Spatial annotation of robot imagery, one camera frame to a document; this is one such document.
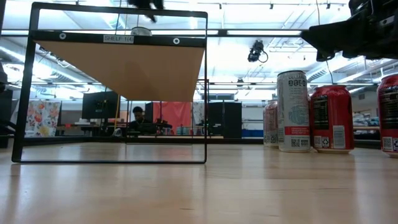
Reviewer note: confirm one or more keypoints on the red cola can black script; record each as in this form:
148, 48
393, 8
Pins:
331, 118
388, 124

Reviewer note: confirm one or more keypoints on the person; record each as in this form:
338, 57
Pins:
140, 124

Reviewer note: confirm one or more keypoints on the orange partition panel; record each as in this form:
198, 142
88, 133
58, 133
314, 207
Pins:
174, 115

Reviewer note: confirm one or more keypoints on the rack with blue bins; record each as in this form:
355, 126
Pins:
252, 133

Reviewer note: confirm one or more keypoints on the black cabinet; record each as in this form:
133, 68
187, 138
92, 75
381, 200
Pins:
225, 119

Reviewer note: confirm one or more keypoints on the floral patterned cloth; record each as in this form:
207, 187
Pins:
42, 119

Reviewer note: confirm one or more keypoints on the black background monitor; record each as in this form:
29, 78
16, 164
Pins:
99, 105

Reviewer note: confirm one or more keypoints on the wooden shelf black metal frame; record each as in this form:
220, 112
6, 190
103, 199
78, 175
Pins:
124, 71

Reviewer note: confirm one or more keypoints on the overhead LED light bar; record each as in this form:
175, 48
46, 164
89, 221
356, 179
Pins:
264, 32

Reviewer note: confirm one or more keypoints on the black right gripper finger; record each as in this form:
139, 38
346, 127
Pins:
334, 29
318, 45

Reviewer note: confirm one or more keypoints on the cluttered background workbench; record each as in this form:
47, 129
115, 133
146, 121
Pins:
365, 119

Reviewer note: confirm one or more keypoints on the black overhead camera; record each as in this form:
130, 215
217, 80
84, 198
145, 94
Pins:
255, 53

